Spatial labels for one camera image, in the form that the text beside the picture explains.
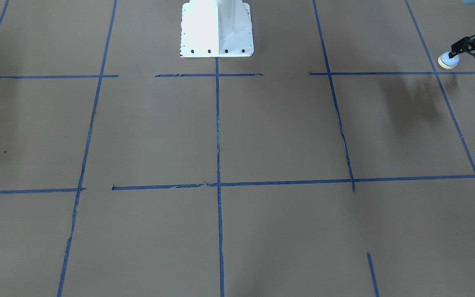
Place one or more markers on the white camera stand base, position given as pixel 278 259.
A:
pixel 216 28

